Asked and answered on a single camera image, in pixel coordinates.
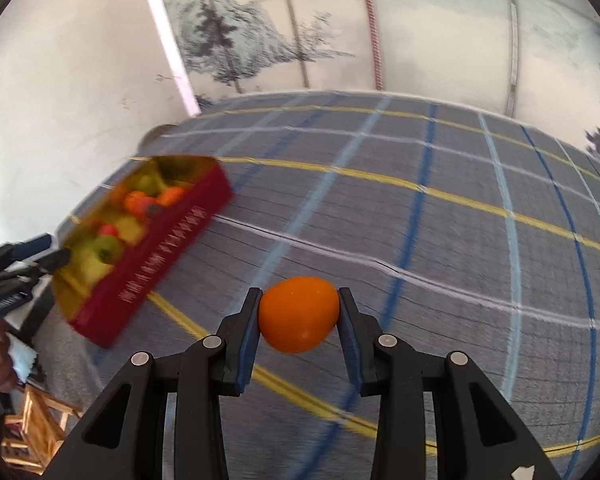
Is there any orange mandarin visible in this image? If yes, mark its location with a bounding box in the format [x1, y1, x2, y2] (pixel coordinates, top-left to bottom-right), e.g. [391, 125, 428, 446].
[258, 276, 340, 354]

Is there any white cloth on floor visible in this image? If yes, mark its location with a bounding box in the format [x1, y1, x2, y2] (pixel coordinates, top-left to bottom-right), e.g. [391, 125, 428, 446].
[7, 333, 40, 384]

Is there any wooden chair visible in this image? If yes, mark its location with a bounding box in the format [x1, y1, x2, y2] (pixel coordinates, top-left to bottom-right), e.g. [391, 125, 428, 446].
[1, 385, 84, 476]

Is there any red gold tin box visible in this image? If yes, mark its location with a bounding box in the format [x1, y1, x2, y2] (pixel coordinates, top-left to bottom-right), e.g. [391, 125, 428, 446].
[52, 154, 232, 348]

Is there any plaid grey tablecloth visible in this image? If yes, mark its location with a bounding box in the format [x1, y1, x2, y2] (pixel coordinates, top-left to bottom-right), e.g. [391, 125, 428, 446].
[35, 92, 600, 479]

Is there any painted folding screen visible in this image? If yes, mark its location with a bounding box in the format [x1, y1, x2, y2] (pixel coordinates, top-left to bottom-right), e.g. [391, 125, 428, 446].
[148, 0, 600, 155]

